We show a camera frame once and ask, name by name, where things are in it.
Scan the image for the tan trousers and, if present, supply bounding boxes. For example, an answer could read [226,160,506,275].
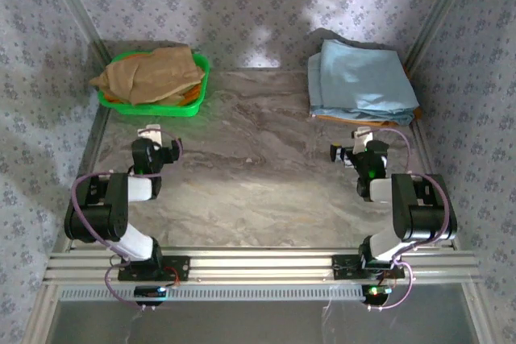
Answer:
[89,45,206,106]

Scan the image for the orange crumpled trousers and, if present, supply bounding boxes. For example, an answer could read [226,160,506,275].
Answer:
[103,81,202,104]

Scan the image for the light blue folded trousers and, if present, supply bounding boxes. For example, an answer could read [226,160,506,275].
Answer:
[307,39,420,126]

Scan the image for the green plastic basket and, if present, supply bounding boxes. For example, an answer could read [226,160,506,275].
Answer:
[98,52,211,118]

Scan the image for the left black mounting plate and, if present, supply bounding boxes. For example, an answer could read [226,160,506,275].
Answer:
[117,255,191,282]

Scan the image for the black mounting plate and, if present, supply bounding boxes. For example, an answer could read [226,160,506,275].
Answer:
[117,255,191,282]
[332,254,406,280]

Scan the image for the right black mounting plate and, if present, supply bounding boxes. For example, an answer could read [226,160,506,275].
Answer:
[332,254,406,280]

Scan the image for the black controller box blue light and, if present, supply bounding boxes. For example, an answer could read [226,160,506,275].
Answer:
[134,285,168,308]

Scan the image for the black controller board green light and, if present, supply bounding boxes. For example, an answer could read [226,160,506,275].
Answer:
[361,284,393,307]

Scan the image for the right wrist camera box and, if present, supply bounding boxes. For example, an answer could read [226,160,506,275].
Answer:
[351,126,374,155]

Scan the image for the aluminium table side rail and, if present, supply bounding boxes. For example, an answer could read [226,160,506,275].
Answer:
[409,120,491,344]
[30,57,112,344]

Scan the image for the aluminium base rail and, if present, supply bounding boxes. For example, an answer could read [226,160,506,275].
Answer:
[43,247,483,285]

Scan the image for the grey slotted cable duct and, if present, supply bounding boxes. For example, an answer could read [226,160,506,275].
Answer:
[60,284,366,303]

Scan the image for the aluminium upright frame post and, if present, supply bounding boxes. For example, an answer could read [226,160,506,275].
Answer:
[404,0,483,73]
[40,0,110,65]

